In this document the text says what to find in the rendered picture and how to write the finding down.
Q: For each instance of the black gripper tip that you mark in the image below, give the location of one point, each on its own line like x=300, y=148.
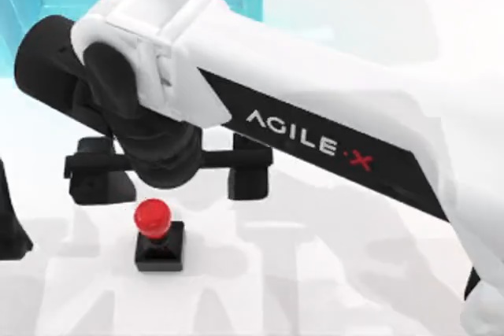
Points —
x=10, y=218

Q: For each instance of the red knob on black base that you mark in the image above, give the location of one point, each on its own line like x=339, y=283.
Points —
x=155, y=233

